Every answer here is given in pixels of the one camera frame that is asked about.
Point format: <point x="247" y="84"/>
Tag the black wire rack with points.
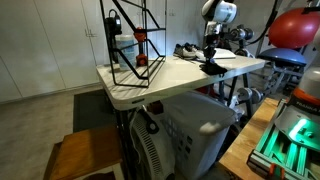
<point x="136" y="43"/>

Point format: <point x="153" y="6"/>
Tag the white folding table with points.
<point x="172" y="77"/>

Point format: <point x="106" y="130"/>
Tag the wooden workbench top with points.
<point x="233" y="162"/>

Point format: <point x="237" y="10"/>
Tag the grey sneaker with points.
<point x="188" y="51"/>

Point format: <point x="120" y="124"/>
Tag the black handheld device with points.
<point x="112" y="28"/>

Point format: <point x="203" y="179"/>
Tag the orange black bar clamp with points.
<point x="141" y="58"/>

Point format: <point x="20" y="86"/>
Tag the white round floor fan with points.
<point x="154" y="151"/>

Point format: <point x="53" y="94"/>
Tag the black glove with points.
<point x="213" y="69"/>

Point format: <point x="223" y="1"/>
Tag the chrome dumbbell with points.
<point x="241" y="34"/>
<point x="245" y="95"/>

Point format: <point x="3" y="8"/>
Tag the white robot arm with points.
<point x="216" y="13"/>

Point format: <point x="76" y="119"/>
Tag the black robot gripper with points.
<point x="212" y="37"/>

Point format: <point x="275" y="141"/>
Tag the white notebook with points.
<point x="219" y="53"/>

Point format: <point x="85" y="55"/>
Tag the wooden stool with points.
<point x="93" y="154"/>

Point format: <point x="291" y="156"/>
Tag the blue balance trainer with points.
<point x="283" y="55"/>

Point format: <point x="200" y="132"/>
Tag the white wipes canister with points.
<point x="126" y="44"/>

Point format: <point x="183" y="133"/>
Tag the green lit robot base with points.
<point x="289" y="147"/>

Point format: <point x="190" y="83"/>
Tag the upper chrome dumbbell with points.
<point x="241" y="34"/>

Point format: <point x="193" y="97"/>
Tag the dark floor mat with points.
<point x="92" y="110"/>

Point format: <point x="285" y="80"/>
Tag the white laundry basket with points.
<point x="197" y="125"/>

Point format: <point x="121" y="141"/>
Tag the red exercise ball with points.
<point x="293" y="29"/>

